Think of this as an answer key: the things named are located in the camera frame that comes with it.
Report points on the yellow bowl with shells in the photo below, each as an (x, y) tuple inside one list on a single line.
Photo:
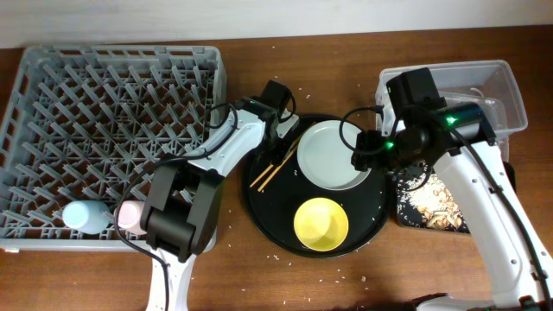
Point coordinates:
[(321, 224)]

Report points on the light blue cup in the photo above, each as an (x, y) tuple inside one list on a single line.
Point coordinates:
[(87, 216)]

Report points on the clear plastic bin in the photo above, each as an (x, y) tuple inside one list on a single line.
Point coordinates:
[(488, 83)]

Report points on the grey dishwasher rack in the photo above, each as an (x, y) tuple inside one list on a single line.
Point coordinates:
[(83, 121)]

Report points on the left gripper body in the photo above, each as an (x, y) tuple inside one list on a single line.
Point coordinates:
[(276, 147)]

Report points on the pink cup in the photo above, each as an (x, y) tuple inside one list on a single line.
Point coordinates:
[(130, 215)]

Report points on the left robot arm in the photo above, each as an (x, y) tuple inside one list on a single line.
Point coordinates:
[(181, 211)]

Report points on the black rectangular tray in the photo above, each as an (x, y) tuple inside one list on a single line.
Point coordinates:
[(432, 207)]

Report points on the round black tray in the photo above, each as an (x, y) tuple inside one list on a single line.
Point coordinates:
[(273, 210)]

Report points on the rice and nut shells pile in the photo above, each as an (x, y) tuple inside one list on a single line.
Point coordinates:
[(432, 205)]

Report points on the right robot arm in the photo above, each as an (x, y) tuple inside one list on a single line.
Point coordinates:
[(459, 144)]

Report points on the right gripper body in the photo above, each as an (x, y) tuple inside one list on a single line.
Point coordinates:
[(378, 149)]

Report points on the grey round plate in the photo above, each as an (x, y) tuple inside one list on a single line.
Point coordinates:
[(325, 160)]

